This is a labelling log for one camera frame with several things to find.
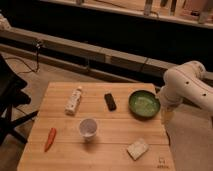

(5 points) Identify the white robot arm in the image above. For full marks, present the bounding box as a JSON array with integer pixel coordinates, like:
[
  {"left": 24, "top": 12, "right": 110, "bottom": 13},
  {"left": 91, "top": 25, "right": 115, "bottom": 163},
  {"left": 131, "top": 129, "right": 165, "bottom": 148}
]
[{"left": 157, "top": 61, "right": 213, "bottom": 125}]

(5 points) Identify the green ceramic bowl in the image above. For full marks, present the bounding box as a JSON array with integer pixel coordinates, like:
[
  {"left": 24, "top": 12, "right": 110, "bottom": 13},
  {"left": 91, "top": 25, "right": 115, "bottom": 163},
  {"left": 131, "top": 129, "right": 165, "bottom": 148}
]
[{"left": 128, "top": 90, "right": 161, "bottom": 118}]

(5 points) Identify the white sponge block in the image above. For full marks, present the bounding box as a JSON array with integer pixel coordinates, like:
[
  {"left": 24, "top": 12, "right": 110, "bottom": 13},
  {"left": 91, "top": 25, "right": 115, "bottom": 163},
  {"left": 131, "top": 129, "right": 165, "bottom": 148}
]
[{"left": 127, "top": 138, "right": 149, "bottom": 160}]

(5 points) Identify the black rectangular block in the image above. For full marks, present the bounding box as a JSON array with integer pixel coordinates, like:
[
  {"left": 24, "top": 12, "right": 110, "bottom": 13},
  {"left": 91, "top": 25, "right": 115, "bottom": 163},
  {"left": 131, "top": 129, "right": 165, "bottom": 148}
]
[{"left": 104, "top": 93, "right": 116, "bottom": 111}]

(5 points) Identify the white bottle with label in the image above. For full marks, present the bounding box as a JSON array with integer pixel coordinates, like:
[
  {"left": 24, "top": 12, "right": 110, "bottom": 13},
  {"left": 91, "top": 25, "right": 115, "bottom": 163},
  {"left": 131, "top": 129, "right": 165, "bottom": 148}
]
[{"left": 65, "top": 86, "right": 82, "bottom": 115}]

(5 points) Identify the orange carrot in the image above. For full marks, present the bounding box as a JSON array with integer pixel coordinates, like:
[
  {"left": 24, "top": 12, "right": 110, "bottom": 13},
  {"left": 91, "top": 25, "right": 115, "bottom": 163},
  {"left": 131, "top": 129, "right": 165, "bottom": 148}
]
[{"left": 44, "top": 128, "right": 57, "bottom": 152}]

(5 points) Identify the black office chair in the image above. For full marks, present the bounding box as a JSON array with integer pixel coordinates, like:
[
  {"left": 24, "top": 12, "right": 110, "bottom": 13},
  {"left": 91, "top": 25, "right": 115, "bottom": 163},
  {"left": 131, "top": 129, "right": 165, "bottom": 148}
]
[{"left": 0, "top": 54, "right": 38, "bottom": 145}]

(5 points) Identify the black floor cable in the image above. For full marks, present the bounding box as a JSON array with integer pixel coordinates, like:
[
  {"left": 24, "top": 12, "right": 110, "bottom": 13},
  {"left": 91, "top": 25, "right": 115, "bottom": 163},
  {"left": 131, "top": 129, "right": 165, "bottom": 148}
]
[{"left": 4, "top": 39, "right": 44, "bottom": 75}]

